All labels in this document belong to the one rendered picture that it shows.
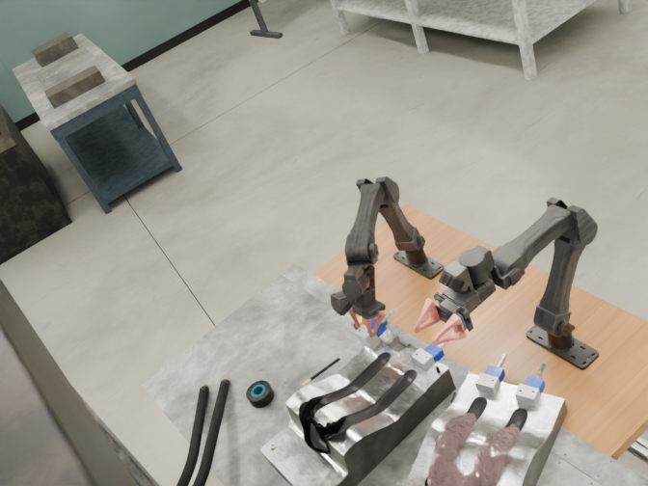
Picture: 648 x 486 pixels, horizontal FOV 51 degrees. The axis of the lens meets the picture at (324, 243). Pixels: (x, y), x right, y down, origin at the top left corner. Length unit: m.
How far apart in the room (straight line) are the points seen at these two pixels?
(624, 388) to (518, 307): 0.40
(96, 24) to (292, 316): 5.97
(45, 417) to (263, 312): 1.91
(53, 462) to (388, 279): 1.91
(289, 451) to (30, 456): 1.43
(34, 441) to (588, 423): 1.50
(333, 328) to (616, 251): 1.64
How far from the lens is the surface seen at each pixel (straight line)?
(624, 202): 3.69
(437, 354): 1.91
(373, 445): 1.82
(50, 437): 0.52
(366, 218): 1.90
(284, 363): 2.21
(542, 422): 1.78
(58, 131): 5.11
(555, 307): 1.85
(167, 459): 3.33
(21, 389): 0.58
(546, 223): 1.70
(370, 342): 1.96
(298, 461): 1.89
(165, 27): 8.12
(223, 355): 2.35
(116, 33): 7.99
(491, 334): 2.06
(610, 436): 1.82
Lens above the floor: 2.32
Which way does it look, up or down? 36 degrees down
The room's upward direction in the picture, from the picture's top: 24 degrees counter-clockwise
